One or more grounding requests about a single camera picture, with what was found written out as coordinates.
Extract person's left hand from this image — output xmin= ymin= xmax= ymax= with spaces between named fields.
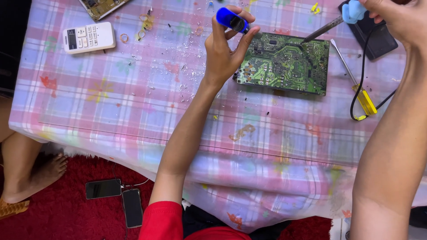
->
xmin=203 ymin=5 xmax=261 ymax=91

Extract person's right hand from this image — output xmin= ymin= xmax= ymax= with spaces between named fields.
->
xmin=359 ymin=0 xmax=427 ymax=50

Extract blue-handled soldering iron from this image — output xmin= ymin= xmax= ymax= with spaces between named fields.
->
xmin=300 ymin=0 xmax=367 ymax=44

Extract blue desoldering pump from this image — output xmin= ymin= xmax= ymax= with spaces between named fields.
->
xmin=216 ymin=7 xmax=262 ymax=36

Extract black flat case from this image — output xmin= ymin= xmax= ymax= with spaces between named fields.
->
xmin=338 ymin=0 xmax=399 ymax=60

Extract green circuit board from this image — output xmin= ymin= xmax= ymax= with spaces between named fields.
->
xmin=232 ymin=32 xmax=331 ymax=96

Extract pink plaid tablecloth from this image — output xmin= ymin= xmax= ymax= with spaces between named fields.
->
xmin=8 ymin=0 xmax=427 ymax=234

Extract person's black shorts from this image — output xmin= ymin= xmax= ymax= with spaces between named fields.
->
xmin=182 ymin=200 xmax=291 ymax=240

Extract brown circuit board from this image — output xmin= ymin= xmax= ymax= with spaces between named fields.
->
xmin=79 ymin=0 xmax=132 ymax=22

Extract white remote control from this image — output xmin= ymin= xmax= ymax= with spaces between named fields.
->
xmin=62 ymin=22 xmax=117 ymax=54

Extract person's red shirt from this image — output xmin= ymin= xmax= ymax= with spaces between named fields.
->
xmin=138 ymin=201 xmax=252 ymax=240

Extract black smartphone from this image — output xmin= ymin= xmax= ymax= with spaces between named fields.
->
xmin=122 ymin=189 xmax=143 ymax=229
xmin=85 ymin=179 xmax=122 ymax=200

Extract dark furniture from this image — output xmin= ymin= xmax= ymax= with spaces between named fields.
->
xmin=0 ymin=0 xmax=32 ymax=99

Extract red carpet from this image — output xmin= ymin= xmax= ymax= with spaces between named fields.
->
xmin=0 ymin=153 xmax=332 ymax=240

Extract orange patterned cloth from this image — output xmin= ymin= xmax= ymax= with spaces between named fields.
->
xmin=0 ymin=199 xmax=30 ymax=220

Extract black soldering iron cable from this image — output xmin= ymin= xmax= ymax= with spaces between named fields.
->
xmin=350 ymin=25 xmax=397 ymax=121

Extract yellow-handled screwdriver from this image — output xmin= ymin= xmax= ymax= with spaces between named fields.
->
xmin=330 ymin=38 xmax=378 ymax=116

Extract thin charging cable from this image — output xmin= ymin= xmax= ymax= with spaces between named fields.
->
xmin=112 ymin=162 xmax=150 ymax=189

